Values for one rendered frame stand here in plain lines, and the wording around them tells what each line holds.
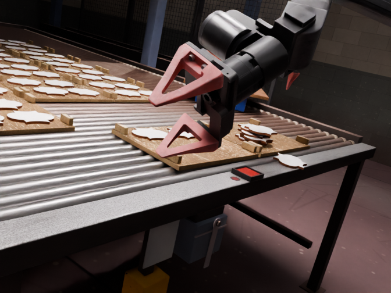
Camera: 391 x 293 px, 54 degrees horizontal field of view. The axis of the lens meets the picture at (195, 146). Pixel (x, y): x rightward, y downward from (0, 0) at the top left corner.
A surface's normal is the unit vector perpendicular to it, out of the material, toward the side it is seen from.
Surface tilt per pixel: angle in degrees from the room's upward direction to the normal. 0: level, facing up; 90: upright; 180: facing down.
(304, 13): 38
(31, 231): 0
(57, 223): 0
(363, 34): 90
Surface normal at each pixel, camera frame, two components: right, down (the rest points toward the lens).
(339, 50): -0.56, 0.13
